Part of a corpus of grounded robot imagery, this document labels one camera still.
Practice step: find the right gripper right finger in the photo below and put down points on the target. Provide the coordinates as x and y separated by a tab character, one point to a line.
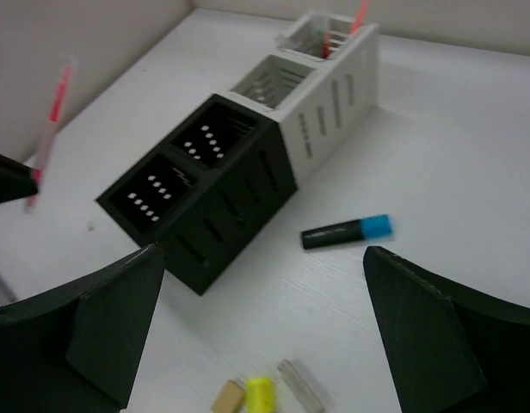
450	348

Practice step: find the black two-slot container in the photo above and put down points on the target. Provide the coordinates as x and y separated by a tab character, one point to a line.
205	190

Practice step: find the long beige eraser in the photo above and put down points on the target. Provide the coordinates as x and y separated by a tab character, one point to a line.
306	397

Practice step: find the white two-slot container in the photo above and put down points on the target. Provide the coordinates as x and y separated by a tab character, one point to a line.
318	103

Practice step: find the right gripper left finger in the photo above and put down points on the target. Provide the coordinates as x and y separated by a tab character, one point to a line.
77	347

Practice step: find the small tan eraser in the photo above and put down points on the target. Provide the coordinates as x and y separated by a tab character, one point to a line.
230	399

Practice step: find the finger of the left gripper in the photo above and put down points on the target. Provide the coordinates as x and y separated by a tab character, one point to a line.
16	180

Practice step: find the yellow cap highlighter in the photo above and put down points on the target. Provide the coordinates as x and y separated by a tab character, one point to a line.
260	396

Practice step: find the blue cap highlighter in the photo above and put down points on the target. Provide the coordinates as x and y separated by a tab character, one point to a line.
352	231

